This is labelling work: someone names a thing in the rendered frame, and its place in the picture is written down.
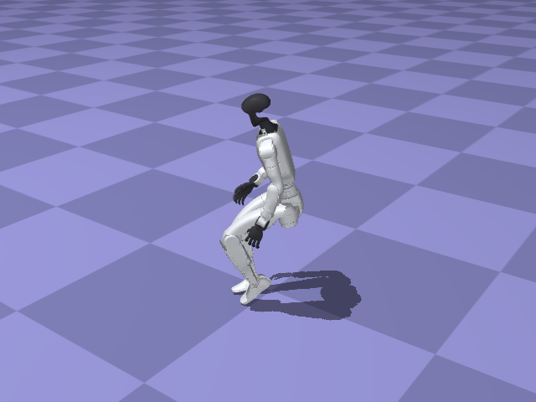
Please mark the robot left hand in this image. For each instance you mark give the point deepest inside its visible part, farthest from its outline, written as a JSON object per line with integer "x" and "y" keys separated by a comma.
{"x": 255, "y": 233}

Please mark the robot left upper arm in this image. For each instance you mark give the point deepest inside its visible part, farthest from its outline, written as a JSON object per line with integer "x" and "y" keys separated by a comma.
{"x": 268, "y": 155}

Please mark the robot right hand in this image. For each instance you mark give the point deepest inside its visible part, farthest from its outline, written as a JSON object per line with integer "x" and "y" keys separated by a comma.
{"x": 244, "y": 189}

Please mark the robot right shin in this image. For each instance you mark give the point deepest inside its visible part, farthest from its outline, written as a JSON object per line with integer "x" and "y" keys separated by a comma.
{"x": 250, "y": 253}

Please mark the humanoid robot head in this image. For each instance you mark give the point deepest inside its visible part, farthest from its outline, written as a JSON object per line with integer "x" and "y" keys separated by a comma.
{"x": 257, "y": 103}

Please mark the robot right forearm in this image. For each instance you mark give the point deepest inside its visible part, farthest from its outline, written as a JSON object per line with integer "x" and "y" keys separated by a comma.
{"x": 261, "y": 176}

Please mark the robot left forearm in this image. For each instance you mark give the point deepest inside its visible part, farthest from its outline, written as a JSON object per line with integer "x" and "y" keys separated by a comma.
{"x": 271, "y": 202}

